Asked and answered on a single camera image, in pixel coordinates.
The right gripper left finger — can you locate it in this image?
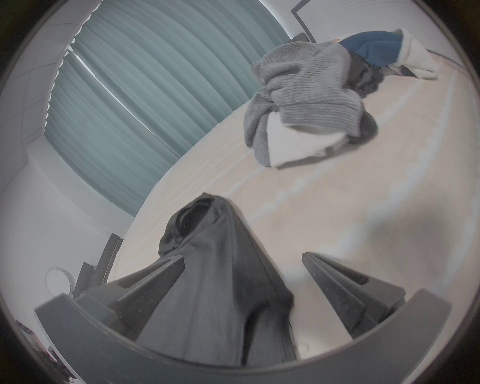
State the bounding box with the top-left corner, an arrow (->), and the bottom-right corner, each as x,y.
77,255 -> 185,340

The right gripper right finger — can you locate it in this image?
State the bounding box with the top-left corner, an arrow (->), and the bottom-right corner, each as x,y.
301,252 -> 407,336

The black T-shirt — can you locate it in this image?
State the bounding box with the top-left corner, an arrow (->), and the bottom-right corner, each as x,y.
135,192 -> 299,368

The bed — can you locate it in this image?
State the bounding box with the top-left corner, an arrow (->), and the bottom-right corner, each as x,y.
109,0 -> 477,361

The pile of clothes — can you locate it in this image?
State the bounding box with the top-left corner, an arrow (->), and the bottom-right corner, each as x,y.
243,28 -> 440,168

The black chest of drawers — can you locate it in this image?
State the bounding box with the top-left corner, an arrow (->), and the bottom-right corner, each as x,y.
94,233 -> 124,287

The black dressing table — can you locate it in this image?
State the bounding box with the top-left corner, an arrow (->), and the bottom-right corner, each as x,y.
73,260 -> 96,299

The round white-framed mirror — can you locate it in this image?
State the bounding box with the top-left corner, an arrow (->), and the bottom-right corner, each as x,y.
44,266 -> 75,297

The blue-green curtain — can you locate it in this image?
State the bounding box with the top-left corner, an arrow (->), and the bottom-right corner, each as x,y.
67,0 -> 295,157
43,50 -> 181,218

